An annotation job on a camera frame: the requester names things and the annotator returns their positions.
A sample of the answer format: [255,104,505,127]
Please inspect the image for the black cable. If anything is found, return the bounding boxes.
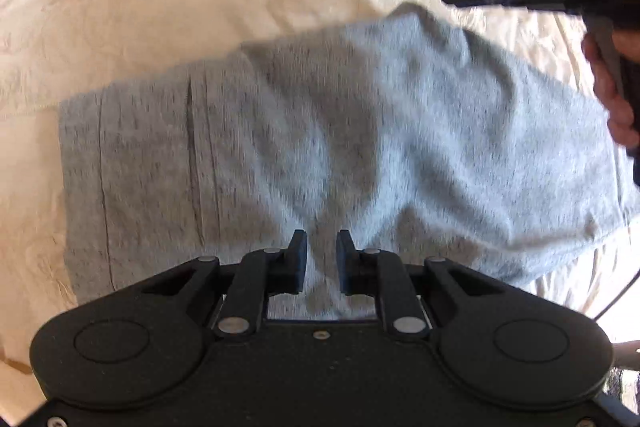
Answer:
[595,274,640,323]

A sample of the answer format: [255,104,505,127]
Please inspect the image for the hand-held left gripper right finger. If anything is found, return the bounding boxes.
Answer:
[336,229,506,342]

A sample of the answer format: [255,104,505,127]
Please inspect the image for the grey speckled pants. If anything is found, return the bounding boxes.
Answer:
[57,2,633,323]

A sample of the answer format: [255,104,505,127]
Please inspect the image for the person's right hand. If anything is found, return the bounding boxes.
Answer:
[582,27,640,148]

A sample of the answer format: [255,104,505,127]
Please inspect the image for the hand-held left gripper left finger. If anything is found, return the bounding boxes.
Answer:
[140,229,307,339]

